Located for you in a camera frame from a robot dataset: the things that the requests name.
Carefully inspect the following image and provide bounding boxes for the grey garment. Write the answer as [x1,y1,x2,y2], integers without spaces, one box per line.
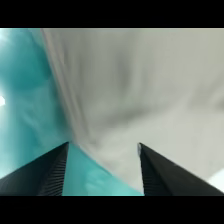
[40,28,224,194]

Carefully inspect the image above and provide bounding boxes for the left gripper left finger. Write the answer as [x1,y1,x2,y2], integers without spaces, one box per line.
[0,141,70,197]

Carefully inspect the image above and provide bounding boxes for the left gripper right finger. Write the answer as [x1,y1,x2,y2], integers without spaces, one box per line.
[138,142,224,197]

